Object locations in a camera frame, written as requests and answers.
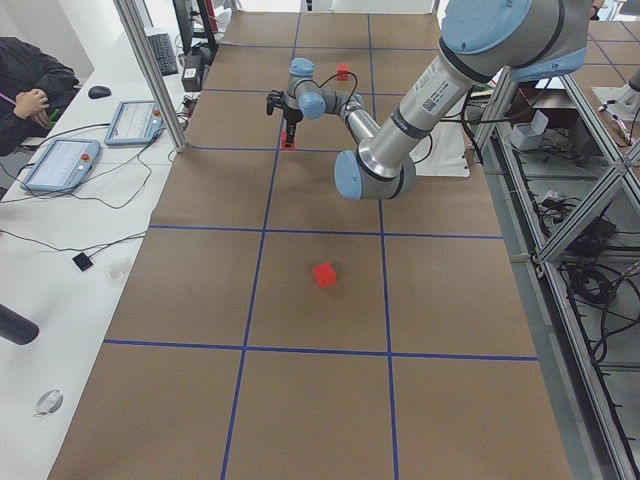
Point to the near teach pendant tablet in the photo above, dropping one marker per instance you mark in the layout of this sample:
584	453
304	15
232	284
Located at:
62	166

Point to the teach pendant tablet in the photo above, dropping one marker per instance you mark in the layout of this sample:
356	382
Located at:
134	123
62	166

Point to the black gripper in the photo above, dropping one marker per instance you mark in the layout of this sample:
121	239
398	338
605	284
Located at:
291	114

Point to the black computer mouse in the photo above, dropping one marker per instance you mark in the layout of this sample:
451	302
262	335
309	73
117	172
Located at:
98	92

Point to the red block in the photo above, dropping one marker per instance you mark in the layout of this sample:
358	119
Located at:
324	275
342	72
287	142

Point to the aluminium frame post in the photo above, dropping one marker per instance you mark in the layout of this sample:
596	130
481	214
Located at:
134	29

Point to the seated person in black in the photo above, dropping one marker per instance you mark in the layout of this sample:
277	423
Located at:
34	86

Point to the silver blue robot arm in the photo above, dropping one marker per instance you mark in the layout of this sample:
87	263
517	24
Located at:
534	39

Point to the far teach pendant tablet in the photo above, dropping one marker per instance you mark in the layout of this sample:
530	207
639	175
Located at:
134	123

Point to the black keyboard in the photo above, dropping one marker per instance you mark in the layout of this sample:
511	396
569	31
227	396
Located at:
162	49

